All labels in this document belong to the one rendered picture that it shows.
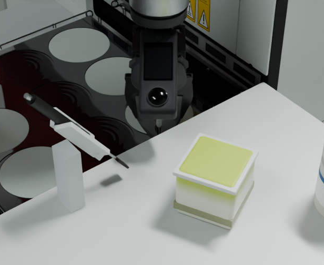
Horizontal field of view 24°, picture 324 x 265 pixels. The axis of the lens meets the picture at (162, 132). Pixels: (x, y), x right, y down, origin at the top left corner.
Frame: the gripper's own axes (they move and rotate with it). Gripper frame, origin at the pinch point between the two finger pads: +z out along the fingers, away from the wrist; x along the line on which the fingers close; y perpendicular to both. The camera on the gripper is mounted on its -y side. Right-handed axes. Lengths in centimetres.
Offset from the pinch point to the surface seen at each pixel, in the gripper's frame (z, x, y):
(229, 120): -5.2, -9.3, -2.7
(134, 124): 1.2, 3.6, 4.0
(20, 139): 1.3, 19.6, 1.0
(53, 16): 9, 20, 46
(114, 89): 1.3, 6.9, 12.4
